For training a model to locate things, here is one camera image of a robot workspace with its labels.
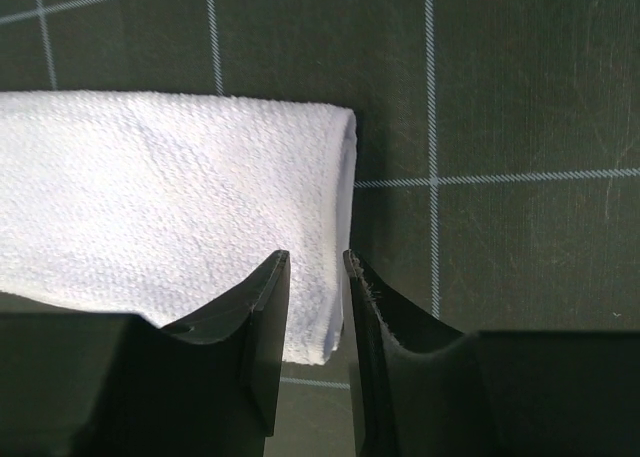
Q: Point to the white towel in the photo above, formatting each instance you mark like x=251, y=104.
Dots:
x=157, y=203

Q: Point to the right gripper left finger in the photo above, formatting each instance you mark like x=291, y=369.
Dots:
x=104, y=384

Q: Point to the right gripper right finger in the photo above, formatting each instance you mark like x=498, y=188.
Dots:
x=422, y=388

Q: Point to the black grid mat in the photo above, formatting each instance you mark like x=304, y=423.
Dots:
x=497, y=158

